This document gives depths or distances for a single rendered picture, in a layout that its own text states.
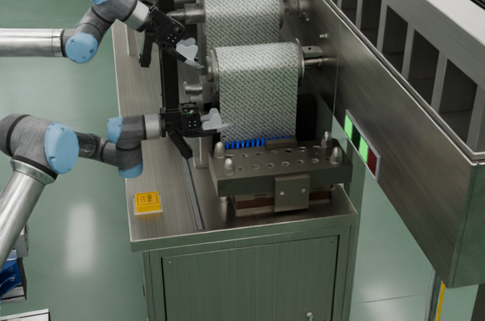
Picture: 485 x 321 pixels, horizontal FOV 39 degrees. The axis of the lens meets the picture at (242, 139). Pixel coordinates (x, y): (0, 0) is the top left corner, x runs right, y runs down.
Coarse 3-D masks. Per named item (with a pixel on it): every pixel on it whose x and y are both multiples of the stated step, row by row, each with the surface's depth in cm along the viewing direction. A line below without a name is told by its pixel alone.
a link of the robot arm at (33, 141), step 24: (24, 120) 167; (48, 120) 168; (24, 144) 163; (48, 144) 161; (72, 144) 167; (24, 168) 161; (48, 168) 162; (24, 192) 160; (0, 216) 158; (24, 216) 160; (0, 240) 156; (0, 264) 157
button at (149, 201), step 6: (150, 192) 204; (156, 192) 204; (138, 198) 201; (144, 198) 201; (150, 198) 201; (156, 198) 201; (138, 204) 198; (144, 204) 198; (150, 204) 198; (156, 204) 199; (138, 210) 198; (144, 210) 199; (150, 210) 199; (156, 210) 199
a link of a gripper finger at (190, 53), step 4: (176, 48) 195; (180, 48) 196; (184, 48) 196; (188, 48) 196; (192, 48) 196; (196, 48) 196; (180, 52) 197; (184, 52) 196; (188, 52) 196; (192, 52) 196; (196, 52) 197; (188, 56) 197; (192, 56) 197; (188, 60) 197; (192, 60) 197; (188, 64) 198; (192, 64) 198; (196, 64) 199
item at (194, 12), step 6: (186, 6) 215; (192, 6) 215; (198, 6) 216; (186, 12) 215; (192, 12) 215; (198, 12) 215; (186, 18) 215; (192, 18) 216; (198, 18) 216; (204, 18) 217; (186, 24) 218
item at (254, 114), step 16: (224, 96) 200; (240, 96) 201; (256, 96) 202; (272, 96) 203; (288, 96) 204; (224, 112) 203; (240, 112) 204; (256, 112) 205; (272, 112) 206; (288, 112) 207; (240, 128) 207; (256, 128) 208; (272, 128) 209; (288, 128) 210; (224, 144) 208
